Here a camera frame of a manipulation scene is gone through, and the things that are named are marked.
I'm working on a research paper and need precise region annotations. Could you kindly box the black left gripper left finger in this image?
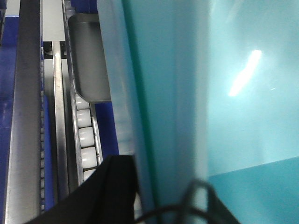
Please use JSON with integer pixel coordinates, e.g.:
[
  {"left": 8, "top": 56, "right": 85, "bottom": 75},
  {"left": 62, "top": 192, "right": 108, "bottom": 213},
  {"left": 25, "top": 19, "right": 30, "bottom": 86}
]
[{"left": 29, "top": 155, "right": 138, "bottom": 224}]

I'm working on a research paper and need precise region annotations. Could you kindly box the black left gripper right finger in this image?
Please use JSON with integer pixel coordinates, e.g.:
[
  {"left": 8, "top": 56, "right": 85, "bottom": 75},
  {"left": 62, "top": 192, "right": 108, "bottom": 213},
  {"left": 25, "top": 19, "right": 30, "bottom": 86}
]
[{"left": 181, "top": 179, "right": 240, "bottom": 224}]

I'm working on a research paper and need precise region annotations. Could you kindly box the light cyan plastic bin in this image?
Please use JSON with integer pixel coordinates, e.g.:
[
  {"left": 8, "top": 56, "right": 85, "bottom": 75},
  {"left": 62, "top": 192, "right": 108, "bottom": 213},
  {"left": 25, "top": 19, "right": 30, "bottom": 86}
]
[{"left": 97, "top": 0, "right": 299, "bottom": 224}]

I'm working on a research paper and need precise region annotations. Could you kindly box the white roller track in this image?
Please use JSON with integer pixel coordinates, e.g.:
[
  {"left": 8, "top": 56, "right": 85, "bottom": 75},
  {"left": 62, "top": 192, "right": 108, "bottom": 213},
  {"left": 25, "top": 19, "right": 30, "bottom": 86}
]
[{"left": 61, "top": 0, "right": 143, "bottom": 220}]

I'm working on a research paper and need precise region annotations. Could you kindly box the grey metal stop plate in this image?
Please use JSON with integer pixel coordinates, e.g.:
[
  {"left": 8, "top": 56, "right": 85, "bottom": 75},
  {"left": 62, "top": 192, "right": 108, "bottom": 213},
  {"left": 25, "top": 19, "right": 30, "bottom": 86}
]
[{"left": 68, "top": 14, "right": 111, "bottom": 104}]

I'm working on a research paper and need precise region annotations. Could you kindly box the black cable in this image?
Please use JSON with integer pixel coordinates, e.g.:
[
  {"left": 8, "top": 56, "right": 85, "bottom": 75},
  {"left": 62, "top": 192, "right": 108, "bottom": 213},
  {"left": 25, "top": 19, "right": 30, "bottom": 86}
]
[{"left": 134, "top": 203, "right": 225, "bottom": 224}]

